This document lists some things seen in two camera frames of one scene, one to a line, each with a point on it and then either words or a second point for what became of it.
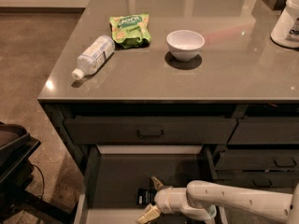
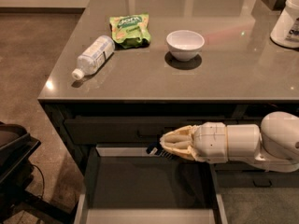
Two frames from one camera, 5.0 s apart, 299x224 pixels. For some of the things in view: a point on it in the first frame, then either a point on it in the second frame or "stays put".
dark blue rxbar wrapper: (146, 196) → (157, 148)
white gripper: (163, 200) → (211, 142)
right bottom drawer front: (268, 179) stays put
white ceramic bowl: (185, 44) stays put
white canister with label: (286, 31) stays put
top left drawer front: (149, 130) stays put
